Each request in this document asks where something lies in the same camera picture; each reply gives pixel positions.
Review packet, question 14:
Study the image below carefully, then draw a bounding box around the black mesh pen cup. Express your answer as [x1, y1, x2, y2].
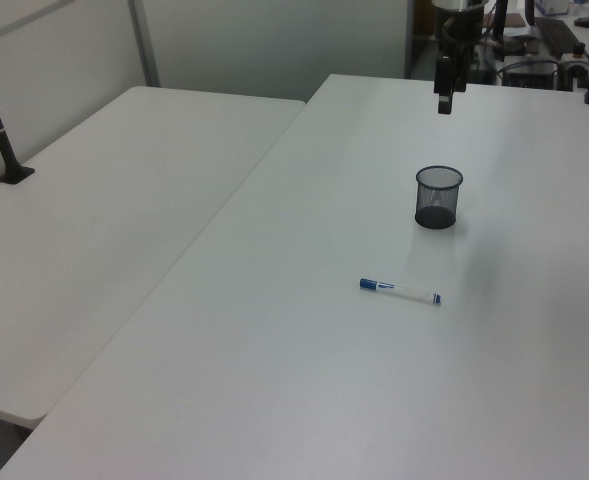
[414, 165, 465, 231]

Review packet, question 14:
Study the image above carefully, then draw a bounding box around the emergency stop button box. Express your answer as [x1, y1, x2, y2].
[559, 42, 589, 92]

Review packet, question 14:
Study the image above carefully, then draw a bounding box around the blue white marker pen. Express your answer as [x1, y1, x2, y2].
[358, 277, 444, 307]

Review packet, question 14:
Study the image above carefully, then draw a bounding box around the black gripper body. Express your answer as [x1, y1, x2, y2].
[440, 8, 484, 60]

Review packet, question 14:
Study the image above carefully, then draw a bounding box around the black electronics box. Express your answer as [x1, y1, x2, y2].
[501, 53, 561, 91]

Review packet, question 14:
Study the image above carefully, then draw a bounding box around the white blue cardboard box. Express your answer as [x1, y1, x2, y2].
[532, 0, 572, 16]

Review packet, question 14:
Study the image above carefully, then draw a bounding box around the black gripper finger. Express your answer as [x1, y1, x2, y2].
[434, 55, 456, 116]
[453, 53, 469, 94]

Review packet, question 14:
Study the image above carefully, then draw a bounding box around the black keyboard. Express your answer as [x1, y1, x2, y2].
[537, 16, 578, 53]

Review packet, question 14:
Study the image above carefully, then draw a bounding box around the black monitor stand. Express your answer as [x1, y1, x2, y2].
[487, 0, 539, 57]

